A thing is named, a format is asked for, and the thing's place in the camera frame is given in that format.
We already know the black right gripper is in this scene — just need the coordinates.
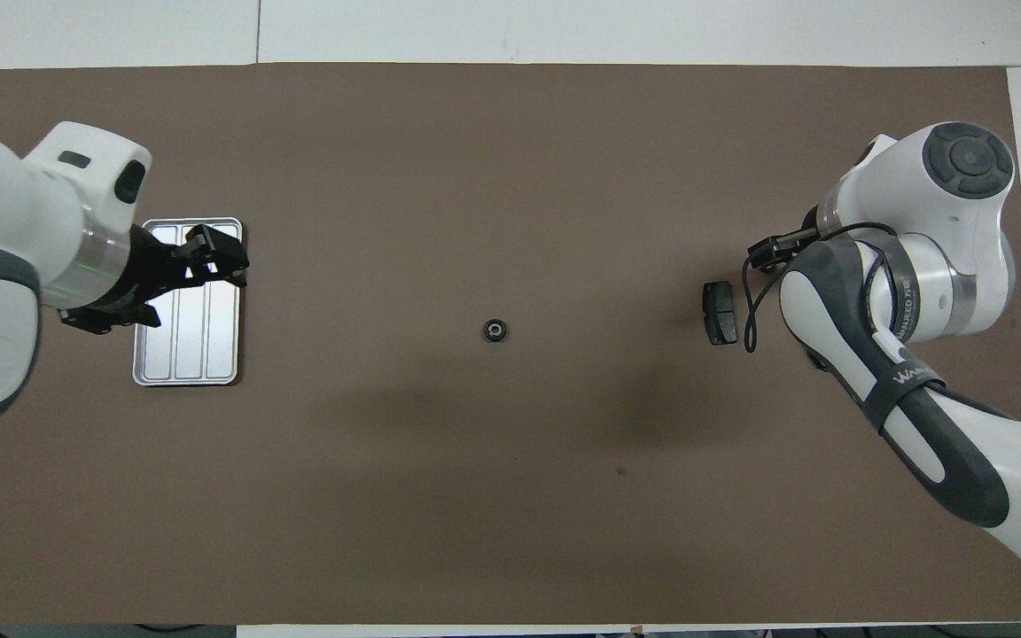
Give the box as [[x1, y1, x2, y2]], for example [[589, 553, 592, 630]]
[[748, 226, 826, 272]]

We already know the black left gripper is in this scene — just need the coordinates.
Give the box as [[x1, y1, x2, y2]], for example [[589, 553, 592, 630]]
[[58, 224, 250, 335]]

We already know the brown table mat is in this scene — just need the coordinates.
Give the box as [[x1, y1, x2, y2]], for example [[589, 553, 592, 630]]
[[0, 62, 1021, 626]]

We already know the rectangular dark brake pad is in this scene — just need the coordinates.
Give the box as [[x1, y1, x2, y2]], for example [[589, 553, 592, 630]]
[[701, 280, 739, 346]]

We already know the silver metal tray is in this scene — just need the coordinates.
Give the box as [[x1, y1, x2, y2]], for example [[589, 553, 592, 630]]
[[131, 216, 244, 387]]

